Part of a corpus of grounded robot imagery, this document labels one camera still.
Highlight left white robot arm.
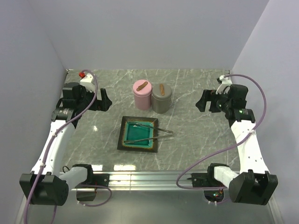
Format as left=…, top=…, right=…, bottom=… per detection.
left=19, top=82, right=112, bottom=206

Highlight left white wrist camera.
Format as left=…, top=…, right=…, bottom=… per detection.
left=79, top=72, right=95, bottom=92

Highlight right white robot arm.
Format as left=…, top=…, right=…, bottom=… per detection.
left=196, top=84, right=278, bottom=205

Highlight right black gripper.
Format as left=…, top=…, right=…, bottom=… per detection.
left=195, top=89, right=232, bottom=113

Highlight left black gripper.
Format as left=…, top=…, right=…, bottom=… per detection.
left=77, top=85, right=112, bottom=112

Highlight pink round lid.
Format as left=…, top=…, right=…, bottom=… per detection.
left=132, top=79, right=152, bottom=97

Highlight metal tongs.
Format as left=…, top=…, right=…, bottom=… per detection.
left=124, top=121, right=174, bottom=144

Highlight square black teal plate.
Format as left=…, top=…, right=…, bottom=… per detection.
left=117, top=116, right=158, bottom=153

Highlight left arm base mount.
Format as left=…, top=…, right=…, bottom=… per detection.
left=75, top=174, right=112, bottom=204

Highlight grey round lid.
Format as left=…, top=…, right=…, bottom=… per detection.
left=152, top=84, right=172, bottom=100

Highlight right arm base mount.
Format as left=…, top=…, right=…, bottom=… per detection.
left=186, top=171, right=234, bottom=203

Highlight grey cylindrical container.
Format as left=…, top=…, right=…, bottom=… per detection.
left=152, top=96, right=171, bottom=114

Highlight aluminium front rail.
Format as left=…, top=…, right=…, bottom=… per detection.
left=14, top=169, right=284, bottom=224

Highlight pink cylindrical container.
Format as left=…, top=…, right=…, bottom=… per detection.
left=134, top=92, right=151, bottom=110

